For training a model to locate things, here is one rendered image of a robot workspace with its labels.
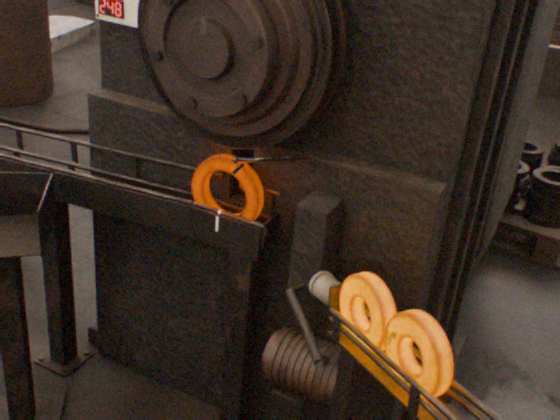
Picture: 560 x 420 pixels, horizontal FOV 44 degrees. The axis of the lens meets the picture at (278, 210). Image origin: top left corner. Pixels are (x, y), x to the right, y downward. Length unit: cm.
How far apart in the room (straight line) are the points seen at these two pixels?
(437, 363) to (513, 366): 135
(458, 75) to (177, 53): 57
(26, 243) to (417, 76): 97
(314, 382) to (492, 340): 121
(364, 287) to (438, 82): 46
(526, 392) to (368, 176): 115
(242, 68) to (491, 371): 148
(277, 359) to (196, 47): 68
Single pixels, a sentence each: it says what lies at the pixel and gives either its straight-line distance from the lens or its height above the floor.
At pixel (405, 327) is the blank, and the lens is 123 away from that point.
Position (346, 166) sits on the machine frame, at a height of 87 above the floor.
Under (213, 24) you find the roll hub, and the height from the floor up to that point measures 117.
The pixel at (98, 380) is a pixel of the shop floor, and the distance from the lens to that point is 223.
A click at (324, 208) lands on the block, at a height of 80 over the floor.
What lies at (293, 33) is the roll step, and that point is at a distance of 137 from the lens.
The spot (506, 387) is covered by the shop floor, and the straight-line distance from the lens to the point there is 242.
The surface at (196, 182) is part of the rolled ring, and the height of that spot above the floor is 76.
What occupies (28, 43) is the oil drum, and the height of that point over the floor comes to 37.
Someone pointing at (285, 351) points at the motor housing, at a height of 52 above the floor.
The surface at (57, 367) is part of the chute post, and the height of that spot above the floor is 1.
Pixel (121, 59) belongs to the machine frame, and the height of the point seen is 96.
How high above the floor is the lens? 147
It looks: 27 degrees down
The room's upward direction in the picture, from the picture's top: 6 degrees clockwise
